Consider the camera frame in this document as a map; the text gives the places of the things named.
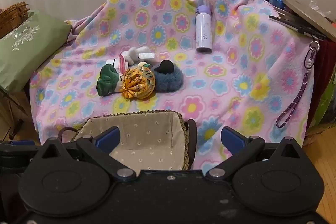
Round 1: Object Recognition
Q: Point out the brown wicker basket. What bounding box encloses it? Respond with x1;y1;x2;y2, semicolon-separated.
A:
0;1;30;34

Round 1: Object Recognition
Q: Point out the pink floral fleece blanket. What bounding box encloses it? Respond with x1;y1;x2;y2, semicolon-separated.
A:
28;0;315;172

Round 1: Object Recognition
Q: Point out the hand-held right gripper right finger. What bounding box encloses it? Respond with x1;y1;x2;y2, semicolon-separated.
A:
206;126;302;182

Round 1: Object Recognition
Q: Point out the green plastic bag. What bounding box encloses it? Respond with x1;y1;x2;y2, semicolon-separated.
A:
307;82;336;135

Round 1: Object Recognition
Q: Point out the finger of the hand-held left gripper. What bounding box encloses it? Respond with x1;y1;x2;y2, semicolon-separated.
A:
0;139;41;152

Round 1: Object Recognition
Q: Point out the yellow patterned fabric toy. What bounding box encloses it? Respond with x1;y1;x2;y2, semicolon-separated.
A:
120;67;156;100

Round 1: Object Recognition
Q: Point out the green plush toy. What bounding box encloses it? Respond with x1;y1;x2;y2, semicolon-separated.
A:
97;64;124;96

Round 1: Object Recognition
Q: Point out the purple lanyard with keyring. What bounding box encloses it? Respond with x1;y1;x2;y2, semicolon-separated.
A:
276;39;321;128

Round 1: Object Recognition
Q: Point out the white cloth pink edge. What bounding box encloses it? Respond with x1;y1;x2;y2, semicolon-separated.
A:
106;54;129;73

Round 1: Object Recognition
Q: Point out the dark red cloth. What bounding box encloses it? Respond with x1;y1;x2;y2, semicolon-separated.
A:
314;40;336;109

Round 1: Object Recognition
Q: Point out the blue fuzzy scrunchie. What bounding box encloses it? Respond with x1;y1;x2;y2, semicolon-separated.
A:
152;68;184;93

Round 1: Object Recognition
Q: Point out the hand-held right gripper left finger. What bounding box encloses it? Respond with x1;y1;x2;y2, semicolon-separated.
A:
39;126;137;182

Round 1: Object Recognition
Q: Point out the green printed pillow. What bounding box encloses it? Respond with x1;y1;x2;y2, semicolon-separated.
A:
0;9;72;94

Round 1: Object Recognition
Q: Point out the black round puff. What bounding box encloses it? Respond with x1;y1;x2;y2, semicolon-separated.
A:
159;60;174;73

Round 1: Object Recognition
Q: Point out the woven basket with cloth liner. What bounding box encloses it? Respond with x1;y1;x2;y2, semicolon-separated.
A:
58;110;197;171

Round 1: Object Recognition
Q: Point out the beige makeup sponge green handle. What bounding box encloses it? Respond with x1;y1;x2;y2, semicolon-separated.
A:
137;61;154;70

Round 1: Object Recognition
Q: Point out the dark metal stand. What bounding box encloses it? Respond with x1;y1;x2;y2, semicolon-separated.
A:
0;89;25;139

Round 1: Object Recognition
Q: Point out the purple insulated bottle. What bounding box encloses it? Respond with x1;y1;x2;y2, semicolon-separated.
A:
195;5;214;54

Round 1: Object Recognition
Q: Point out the white plush toy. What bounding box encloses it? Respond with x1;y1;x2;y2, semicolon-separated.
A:
123;47;143;65

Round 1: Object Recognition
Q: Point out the blue round container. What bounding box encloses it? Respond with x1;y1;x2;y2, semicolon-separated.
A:
269;0;285;10

